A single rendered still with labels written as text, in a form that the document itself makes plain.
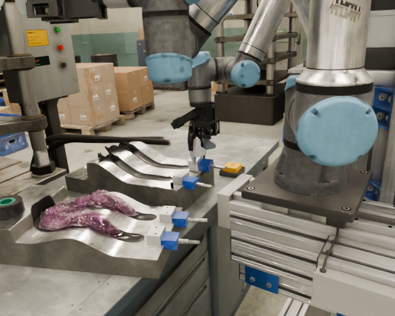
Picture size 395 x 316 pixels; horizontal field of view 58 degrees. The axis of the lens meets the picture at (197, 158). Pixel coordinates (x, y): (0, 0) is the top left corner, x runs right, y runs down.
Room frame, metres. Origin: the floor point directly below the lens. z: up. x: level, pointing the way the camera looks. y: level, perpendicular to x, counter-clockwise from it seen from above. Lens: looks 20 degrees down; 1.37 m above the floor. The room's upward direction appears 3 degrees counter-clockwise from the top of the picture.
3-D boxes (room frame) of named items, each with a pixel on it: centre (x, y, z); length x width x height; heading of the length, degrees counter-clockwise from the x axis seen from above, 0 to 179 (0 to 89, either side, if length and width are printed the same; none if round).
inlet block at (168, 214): (0.89, 0.05, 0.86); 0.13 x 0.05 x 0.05; 78
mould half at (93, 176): (1.24, 0.22, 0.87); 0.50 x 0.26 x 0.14; 61
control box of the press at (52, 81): (1.77, 0.73, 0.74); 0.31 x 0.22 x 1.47; 151
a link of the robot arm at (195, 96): (1.16, -0.02, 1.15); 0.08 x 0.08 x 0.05
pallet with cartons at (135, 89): (6.22, 1.42, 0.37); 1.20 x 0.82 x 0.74; 68
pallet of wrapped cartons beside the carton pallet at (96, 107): (5.28, 1.79, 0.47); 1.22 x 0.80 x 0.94; 64
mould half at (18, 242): (0.88, 0.32, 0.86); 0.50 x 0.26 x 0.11; 78
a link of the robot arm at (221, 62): (1.16, -0.12, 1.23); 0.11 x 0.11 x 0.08; 11
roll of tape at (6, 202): (0.88, 0.52, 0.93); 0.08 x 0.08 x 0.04
